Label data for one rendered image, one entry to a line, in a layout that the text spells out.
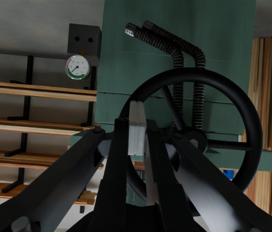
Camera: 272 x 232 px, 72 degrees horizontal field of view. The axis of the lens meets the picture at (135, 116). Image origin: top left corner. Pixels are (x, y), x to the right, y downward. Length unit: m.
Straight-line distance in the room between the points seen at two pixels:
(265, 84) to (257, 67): 0.17
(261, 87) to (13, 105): 3.33
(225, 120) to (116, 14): 0.44
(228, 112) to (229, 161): 0.15
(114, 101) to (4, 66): 3.22
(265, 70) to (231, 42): 1.39
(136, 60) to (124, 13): 0.14
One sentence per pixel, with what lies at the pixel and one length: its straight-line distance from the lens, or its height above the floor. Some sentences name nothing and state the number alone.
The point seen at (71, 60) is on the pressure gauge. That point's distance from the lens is 0.51.
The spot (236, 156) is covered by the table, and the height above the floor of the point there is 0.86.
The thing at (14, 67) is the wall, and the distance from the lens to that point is 3.60.
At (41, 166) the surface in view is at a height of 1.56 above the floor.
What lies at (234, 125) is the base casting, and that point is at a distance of 0.61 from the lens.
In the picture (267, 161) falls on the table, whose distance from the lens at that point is 0.68.
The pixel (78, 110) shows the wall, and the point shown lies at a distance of 3.12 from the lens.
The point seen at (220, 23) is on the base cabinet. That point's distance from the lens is 0.64.
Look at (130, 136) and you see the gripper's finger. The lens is 0.16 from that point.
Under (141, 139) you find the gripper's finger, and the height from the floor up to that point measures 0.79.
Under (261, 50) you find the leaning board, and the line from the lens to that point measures 2.07.
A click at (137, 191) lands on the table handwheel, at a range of 0.38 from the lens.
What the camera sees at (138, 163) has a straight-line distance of 0.66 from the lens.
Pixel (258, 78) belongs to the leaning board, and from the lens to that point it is 2.00.
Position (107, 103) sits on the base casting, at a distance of 0.54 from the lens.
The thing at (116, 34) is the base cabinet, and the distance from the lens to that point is 0.58.
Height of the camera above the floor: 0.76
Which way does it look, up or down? 1 degrees up
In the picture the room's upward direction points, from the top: 175 degrees counter-clockwise
